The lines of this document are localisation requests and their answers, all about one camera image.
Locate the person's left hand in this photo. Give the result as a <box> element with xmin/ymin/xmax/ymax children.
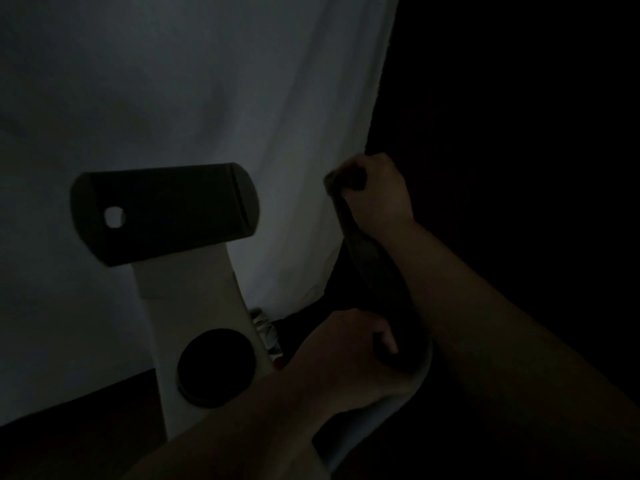
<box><xmin>285</xmin><ymin>308</ymin><xmax>419</xmax><ymax>421</ymax></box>

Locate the person's right hand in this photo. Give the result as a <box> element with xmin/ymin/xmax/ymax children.
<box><xmin>327</xmin><ymin>153</ymin><xmax>416</xmax><ymax>241</ymax></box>

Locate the grey cleaning cloth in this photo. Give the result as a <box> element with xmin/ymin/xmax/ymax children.
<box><xmin>323</xmin><ymin>167</ymin><xmax>371</xmax><ymax>235</ymax></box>

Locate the white exercise bike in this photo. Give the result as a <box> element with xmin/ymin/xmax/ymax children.
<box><xmin>69</xmin><ymin>162</ymin><xmax>433</xmax><ymax>480</ymax></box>

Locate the person's right forearm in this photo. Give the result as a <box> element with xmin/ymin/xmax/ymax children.
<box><xmin>385</xmin><ymin>219</ymin><xmax>640</xmax><ymax>480</ymax></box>

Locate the person's left forearm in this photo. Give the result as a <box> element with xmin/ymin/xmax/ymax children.
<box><xmin>119</xmin><ymin>374</ymin><xmax>331</xmax><ymax>480</ymax></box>

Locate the grey white tablet holder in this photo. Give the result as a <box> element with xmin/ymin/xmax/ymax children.
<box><xmin>69</xmin><ymin>162</ymin><xmax>261</xmax><ymax>268</ymax></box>

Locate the white hanging sheet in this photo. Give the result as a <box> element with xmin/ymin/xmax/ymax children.
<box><xmin>0</xmin><ymin>0</ymin><xmax>401</xmax><ymax>428</ymax></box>

